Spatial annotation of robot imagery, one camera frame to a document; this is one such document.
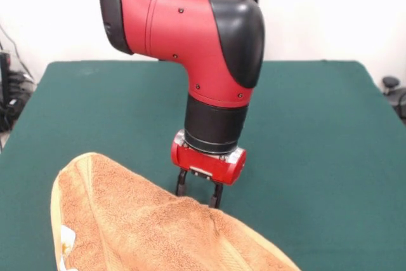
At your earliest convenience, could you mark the orange terry towel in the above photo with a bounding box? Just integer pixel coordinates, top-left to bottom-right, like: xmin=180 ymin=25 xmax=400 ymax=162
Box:
xmin=50 ymin=152 xmax=302 ymax=271

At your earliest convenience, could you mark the dark green table cloth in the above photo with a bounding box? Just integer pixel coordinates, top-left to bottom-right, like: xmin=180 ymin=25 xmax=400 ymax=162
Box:
xmin=0 ymin=59 xmax=406 ymax=271

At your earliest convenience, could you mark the black office chair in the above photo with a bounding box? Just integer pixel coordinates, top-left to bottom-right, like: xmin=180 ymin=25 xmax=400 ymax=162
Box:
xmin=381 ymin=76 xmax=406 ymax=126

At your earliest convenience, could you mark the black cable bundle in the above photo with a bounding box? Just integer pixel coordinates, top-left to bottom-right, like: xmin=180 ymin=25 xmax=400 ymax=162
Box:
xmin=6 ymin=70 xmax=36 ymax=116

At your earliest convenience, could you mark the black electronics box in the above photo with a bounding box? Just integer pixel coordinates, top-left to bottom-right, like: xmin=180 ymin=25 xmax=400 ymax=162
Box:
xmin=0 ymin=51 xmax=12 ymax=133

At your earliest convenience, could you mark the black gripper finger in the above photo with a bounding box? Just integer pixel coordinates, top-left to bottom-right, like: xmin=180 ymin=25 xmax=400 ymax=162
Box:
xmin=174 ymin=168 xmax=189 ymax=197
xmin=208 ymin=180 xmax=225 ymax=209

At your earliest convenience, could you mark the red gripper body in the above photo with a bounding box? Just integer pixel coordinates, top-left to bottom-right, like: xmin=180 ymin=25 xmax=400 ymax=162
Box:
xmin=171 ymin=142 xmax=248 ymax=187

